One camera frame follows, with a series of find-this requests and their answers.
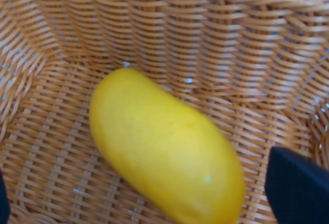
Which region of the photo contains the yellow mango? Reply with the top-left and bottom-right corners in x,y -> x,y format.
89,68 -> 245,223

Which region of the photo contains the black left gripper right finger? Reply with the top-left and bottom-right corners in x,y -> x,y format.
265,146 -> 328,224

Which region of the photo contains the orange woven basket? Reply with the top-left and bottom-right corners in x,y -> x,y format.
1,0 -> 328,223

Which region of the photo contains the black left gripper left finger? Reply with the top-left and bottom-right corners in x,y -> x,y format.
0,173 -> 10,224

